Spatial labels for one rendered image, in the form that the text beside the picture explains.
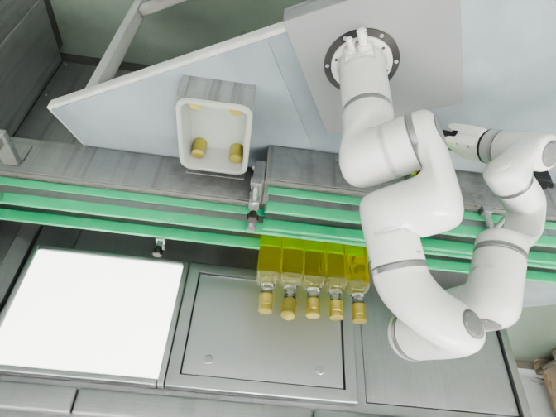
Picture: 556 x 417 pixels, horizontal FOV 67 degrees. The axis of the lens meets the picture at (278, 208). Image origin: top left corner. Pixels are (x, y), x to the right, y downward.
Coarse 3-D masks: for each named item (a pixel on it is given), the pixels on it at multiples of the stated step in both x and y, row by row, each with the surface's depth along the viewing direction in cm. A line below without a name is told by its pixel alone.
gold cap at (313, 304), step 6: (306, 300) 103; (312, 300) 102; (318, 300) 102; (306, 306) 102; (312, 306) 101; (318, 306) 101; (306, 312) 101; (312, 312) 100; (318, 312) 100; (312, 318) 102; (318, 318) 102
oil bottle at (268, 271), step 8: (264, 240) 109; (272, 240) 110; (280, 240) 110; (264, 248) 108; (272, 248) 108; (280, 248) 109; (264, 256) 106; (272, 256) 107; (280, 256) 108; (264, 264) 105; (272, 264) 105; (256, 272) 108; (264, 272) 104; (272, 272) 104; (256, 280) 106; (264, 280) 103; (272, 280) 103
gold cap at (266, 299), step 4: (264, 292) 102; (268, 292) 102; (260, 296) 102; (264, 296) 101; (268, 296) 101; (272, 296) 102; (260, 300) 101; (264, 300) 100; (268, 300) 100; (272, 300) 101; (260, 304) 100; (264, 304) 100; (268, 304) 100; (272, 304) 101; (260, 308) 100; (264, 308) 99; (268, 308) 99; (260, 312) 101; (264, 312) 101; (268, 312) 100
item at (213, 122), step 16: (176, 112) 95; (192, 112) 104; (208, 112) 103; (224, 112) 103; (192, 128) 108; (208, 128) 108; (224, 128) 107; (240, 128) 107; (192, 144) 112; (208, 144) 112; (224, 144) 112; (192, 160) 110; (208, 160) 110; (224, 160) 111
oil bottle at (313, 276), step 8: (304, 240) 111; (304, 248) 110; (312, 248) 110; (320, 248) 110; (304, 256) 108; (312, 256) 108; (320, 256) 108; (304, 264) 107; (312, 264) 107; (320, 264) 107; (304, 272) 105; (312, 272) 105; (320, 272) 105; (304, 280) 104; (312, 280) 104; (320, 280) 104; (304, 288) 105; (320, 288) 105
